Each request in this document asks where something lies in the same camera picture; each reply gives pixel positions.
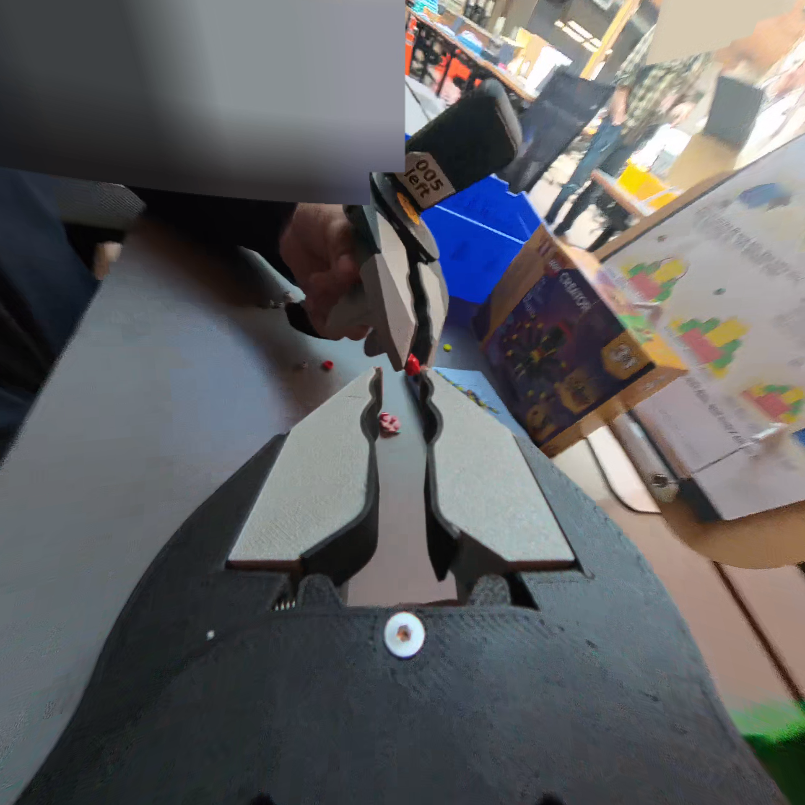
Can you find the instruction sheet on wooden stand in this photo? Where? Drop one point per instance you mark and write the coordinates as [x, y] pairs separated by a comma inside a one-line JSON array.
[[723, 541]]

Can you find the person's left forearm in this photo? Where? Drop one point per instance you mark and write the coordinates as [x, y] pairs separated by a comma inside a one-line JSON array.
[[220, 220]]

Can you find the brown cardboard box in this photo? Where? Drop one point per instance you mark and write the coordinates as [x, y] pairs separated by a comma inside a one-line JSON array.
[[698, 163]]

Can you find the printed instruction sheet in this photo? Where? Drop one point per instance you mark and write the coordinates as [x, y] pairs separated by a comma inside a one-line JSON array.
[[723, 264]]

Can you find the building instruction booklet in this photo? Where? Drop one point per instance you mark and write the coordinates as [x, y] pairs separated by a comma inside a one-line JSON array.
[[471, 390]]

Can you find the long background work table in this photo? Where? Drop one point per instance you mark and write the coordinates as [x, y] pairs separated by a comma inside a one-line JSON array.
[[465, 44]]

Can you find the purple toy set box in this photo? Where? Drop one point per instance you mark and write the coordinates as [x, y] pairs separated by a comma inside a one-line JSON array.
[[566, 352]]

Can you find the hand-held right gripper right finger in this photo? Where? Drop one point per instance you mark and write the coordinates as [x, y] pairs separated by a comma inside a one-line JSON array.
[[497, 497]]

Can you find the yellow plastic bin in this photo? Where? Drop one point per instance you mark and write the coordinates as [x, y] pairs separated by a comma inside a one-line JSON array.
[[641, 182]]

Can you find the person's left hand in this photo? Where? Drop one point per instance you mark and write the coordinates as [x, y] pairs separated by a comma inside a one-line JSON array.
[[321, 264]]

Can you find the grey mesh office chair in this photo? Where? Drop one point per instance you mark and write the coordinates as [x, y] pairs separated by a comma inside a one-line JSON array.
[[104, 204]]

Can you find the small red toy brick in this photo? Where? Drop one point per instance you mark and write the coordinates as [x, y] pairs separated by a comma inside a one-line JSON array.
[[412, 365]]

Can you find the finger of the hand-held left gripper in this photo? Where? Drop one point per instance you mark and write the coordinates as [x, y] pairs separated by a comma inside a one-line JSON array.
[[437, 295], [393, 302]]

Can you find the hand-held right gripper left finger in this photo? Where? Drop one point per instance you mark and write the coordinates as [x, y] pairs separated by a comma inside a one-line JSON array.
[[314, 490]]

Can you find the white stand ledge bar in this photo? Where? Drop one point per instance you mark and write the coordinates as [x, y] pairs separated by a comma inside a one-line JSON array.
[[635, 453]]

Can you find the green plastic bin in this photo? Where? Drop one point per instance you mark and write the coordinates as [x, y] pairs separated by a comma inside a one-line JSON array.
[[777, 729]]

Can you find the person's torso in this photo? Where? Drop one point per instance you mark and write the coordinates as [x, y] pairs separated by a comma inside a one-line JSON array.
[[38, 302]]

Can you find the black computer monitor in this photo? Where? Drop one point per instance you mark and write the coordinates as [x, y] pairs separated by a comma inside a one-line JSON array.
[[560, 126]]

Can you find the small black monitor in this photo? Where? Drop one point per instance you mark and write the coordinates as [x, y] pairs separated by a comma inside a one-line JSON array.
[[733, 110]]

